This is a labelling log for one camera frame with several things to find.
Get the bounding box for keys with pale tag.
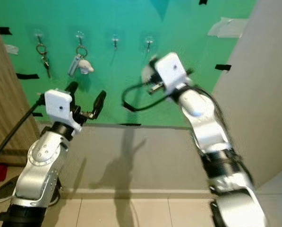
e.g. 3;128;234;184
140;59;158;82

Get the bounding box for clear adhesive hook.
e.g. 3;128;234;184
33;29;43;46
144;35;155;52
75;30;86;47
110;34;120;51

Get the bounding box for keys with white plush charm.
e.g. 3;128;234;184
67;45;95;77

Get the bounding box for wooden door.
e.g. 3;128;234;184
0;13;40;166

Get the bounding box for small white tape piece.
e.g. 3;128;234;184
4;44;20;55

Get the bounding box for large crumpled white tape patch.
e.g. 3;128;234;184
206;17;249;39

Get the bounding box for dark slipper with white sole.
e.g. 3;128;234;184
0;175;19;204

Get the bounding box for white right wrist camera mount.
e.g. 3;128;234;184
154;52;189;92

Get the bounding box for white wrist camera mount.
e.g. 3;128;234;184
154;52;189;92
43;88;73;131

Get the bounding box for green wall board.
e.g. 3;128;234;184
0;0;258;129

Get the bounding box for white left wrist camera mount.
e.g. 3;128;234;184
43;88;73;131

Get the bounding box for dark keys on ring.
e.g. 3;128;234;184
35;43;52;79

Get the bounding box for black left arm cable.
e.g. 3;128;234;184
0;94;46;164

